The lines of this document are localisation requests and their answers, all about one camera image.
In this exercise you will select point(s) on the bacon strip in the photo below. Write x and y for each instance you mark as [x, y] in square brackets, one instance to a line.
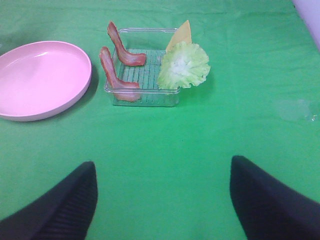
[115, 82]
[126, 57]

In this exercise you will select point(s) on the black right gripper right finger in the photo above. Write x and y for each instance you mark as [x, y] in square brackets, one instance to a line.
[267, 208]

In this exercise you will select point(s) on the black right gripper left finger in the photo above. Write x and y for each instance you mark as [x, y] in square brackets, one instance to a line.
[65, 212]

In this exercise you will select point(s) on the green lettuce leaf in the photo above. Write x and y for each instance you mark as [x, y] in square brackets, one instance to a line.
[184, 66]

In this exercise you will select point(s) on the yellow cheese slice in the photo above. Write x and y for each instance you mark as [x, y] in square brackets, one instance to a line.
[182, 34]

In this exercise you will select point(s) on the pink round plate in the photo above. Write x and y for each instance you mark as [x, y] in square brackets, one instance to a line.
[42, 79]

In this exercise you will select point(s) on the clear right plastic container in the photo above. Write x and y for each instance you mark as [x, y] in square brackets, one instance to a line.
[153, 43]

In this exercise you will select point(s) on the green tablecloth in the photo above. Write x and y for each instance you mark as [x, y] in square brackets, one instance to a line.
[163, 172]

